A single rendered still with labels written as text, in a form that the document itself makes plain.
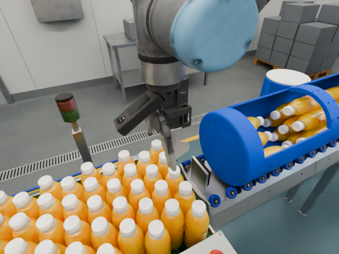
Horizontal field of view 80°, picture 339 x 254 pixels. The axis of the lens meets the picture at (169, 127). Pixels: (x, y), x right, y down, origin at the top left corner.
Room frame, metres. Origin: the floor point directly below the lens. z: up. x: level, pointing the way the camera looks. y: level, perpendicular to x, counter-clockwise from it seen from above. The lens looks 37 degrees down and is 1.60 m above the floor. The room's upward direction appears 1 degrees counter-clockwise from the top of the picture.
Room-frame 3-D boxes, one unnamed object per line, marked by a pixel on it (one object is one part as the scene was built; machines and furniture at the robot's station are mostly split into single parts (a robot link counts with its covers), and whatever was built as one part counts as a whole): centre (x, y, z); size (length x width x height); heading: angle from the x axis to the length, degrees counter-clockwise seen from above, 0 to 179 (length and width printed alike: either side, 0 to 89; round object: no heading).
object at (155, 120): (0.39, 0.00, 1.38); 0.09 x 0.08 x 0.12; 116
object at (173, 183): (0.44, -0.01, 0.99); 0.07 x 0.07 x 0.19
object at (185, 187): (0.37, -0.04, 1.09); 0.04 x 0.04 x 0.02
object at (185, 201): (0.37, -0.04, 0.99); 0.07 x 0.07 x 0.19
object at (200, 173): (0.51, -0.11, 0.99); 0.10 x 0.02 x 0.12; 25
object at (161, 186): (0.38, 0.03, 1.09); 0.04 x 0.04 x 0.02
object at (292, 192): (1.02, -1.03, 0.31); 0.06 x 0.06 x 0.63; 25
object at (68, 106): (0.67, 0.39, 1.23); 0.06 x 0.06 x 0.04
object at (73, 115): (0.67, 0.39, 1.18); 0.06 x 0.06 x 0.05
